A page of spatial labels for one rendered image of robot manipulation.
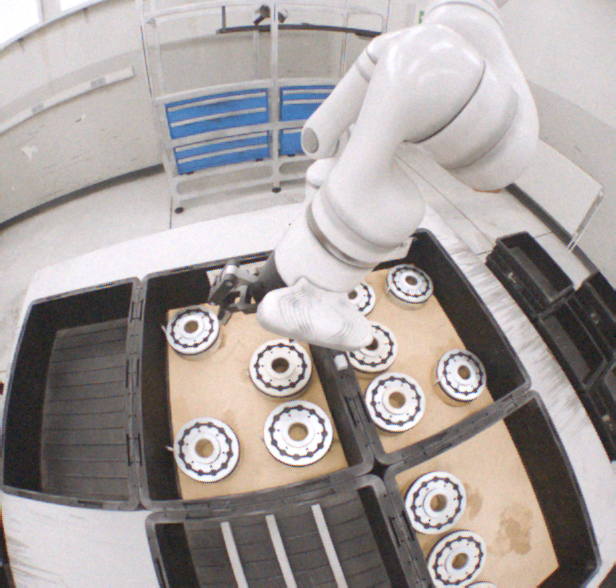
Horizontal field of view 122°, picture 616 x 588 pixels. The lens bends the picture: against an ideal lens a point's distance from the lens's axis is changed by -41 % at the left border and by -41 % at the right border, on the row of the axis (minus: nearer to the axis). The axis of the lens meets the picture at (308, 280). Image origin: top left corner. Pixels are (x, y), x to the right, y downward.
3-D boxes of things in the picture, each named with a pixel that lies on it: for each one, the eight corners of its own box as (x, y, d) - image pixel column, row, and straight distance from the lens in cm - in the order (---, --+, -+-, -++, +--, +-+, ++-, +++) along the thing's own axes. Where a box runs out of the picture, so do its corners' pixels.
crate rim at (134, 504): (35, 306, 74) (29, 300, 73) (145, 282, 59) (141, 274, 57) (8, 494, 63) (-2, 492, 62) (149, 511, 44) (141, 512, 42)
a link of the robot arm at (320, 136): (354, 41, 50) (391, 48, 57) (290, 136, 66) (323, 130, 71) (387, 82, 45) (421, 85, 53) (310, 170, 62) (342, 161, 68)
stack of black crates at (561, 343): (499, 354, 163) (537, 317, 141) (529, 335, 185) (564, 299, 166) (537, 417, 164) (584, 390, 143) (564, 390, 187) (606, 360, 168)
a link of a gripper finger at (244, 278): (273, 272, 29) (265, 283, 30) (228, 257, 28) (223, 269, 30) (270, 292, 27) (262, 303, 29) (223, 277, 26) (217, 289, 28)
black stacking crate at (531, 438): (361, 475, 50) (379, 470, 39) (497, 410, 63) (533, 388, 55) (427, 656, 64) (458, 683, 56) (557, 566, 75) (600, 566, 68)
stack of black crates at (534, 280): (459, 297, 171) (495, 237, 145) (491, 284, 192) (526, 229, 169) (498, 355, 163) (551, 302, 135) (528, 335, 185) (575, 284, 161)
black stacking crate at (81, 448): (58, 331, 80) (31, 302, 73) (161, 312, 65) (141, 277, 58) (44, 500, 70) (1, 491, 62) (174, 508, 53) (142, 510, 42)
